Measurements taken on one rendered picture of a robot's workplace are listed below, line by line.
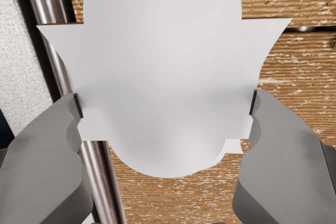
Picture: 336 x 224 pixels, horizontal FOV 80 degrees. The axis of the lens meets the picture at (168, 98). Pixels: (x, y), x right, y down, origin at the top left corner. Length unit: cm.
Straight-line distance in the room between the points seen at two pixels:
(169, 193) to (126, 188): 8
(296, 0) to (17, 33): 32
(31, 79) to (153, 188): 26
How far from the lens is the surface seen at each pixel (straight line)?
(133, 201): 43
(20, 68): 33
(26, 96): 35
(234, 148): 29
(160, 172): 16
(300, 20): 27
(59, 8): 28
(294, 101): 31
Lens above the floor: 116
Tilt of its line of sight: 60 degrees down
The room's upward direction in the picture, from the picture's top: 178 degrees counter-clockwise
